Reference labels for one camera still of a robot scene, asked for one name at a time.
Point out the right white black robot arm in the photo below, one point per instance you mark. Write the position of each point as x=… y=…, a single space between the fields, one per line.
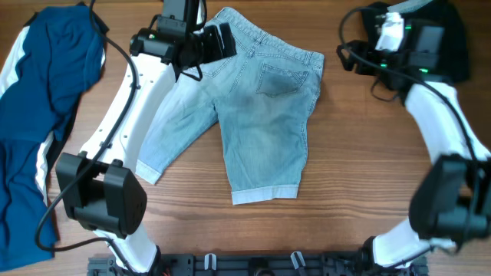
x=452 y=204

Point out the light blue denim shorts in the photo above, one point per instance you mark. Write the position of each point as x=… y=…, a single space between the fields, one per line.
x=261 y=98

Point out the black folded garment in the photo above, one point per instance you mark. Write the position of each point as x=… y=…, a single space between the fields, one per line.
x=454 y=59

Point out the blue white-striped garment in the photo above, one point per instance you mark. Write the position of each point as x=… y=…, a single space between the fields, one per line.
x=55 y=58

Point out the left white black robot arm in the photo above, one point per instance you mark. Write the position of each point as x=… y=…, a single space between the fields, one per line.
x=99 y=188

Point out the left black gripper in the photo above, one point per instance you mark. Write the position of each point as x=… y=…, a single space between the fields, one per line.
x=215 y=51

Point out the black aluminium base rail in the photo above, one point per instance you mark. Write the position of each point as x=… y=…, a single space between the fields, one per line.
x=334 y=263

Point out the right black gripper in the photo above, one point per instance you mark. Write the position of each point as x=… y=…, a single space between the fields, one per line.
x=358 y=47

